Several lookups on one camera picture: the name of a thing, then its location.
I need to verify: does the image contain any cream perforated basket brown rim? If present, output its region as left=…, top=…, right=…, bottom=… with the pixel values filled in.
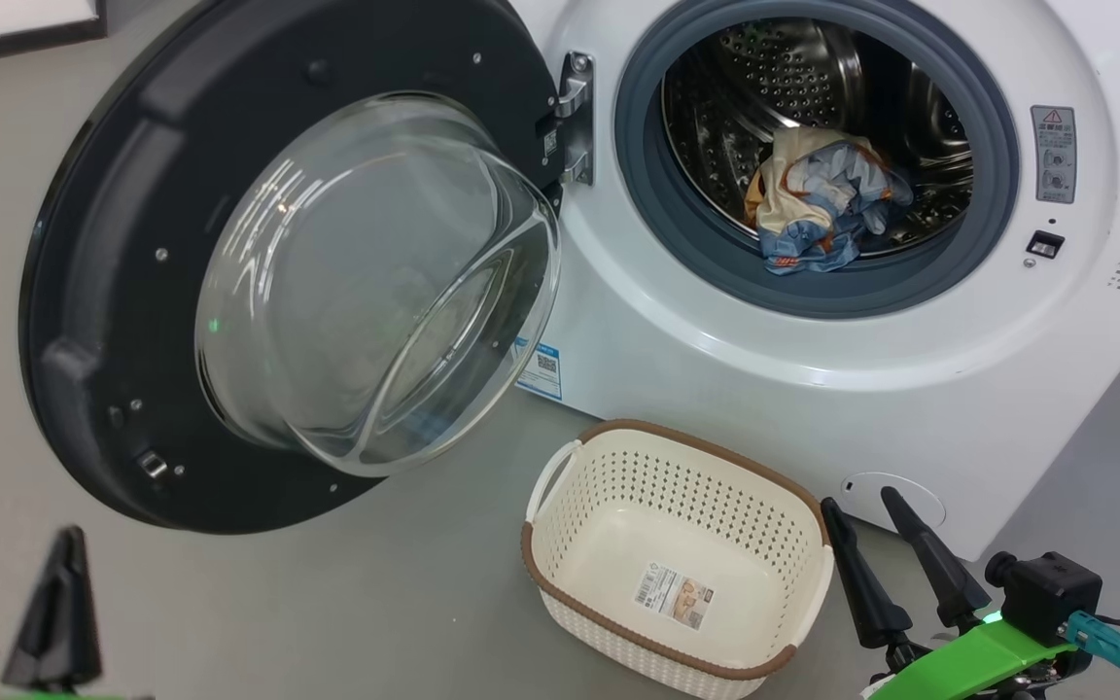
left=521, top=419, right=835, bottom=700

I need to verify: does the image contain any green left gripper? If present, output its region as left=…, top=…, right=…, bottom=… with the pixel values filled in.
left=0, top=526, right=153, bottom=700

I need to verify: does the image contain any blue energy label sticker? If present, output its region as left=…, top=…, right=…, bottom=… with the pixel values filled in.
left=513, top=335, right=564, bottom=402

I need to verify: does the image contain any white front-load washing machine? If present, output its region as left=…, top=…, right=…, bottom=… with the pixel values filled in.
left=507, top=0, right=1120, bottom=562

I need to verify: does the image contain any silver metal door hinge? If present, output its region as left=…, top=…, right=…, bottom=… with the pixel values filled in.
left=536, top=52, right=595, bottom=188

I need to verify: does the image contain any teal right camera cable plug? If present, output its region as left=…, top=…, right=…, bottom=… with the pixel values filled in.
left=1066, top=611, right=1120, bottom=686

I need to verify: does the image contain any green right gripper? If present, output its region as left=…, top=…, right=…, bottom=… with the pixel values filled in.
left=821, top=486, right=1093, bottom=700

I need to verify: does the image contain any black round glass washer door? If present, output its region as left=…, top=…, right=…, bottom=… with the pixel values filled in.
left=18, top=0, right=595, bottom=536

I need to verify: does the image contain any steel perforated washer drum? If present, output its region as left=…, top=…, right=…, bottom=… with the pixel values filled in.
left=662, top=17, right=974, bottom=259

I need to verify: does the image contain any grey warning label sticker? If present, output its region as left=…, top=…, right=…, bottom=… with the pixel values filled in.
left=1031, top=105, right=1077, bottom=205

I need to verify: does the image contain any round white filter cover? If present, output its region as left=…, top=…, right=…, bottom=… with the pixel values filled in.
left=837, top=472, right=947, bottom=531

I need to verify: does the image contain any grey rubber door gasket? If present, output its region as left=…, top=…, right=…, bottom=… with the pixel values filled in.
left=613, top=0, right=1021, bottom=320

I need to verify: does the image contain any cream fabric garment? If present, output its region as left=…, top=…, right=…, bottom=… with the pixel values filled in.
left=745, top=126, right=872, bottom=234

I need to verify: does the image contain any basket product label sticker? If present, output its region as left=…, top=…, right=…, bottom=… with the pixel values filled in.
left=632, top=562, right=717, bottom=631

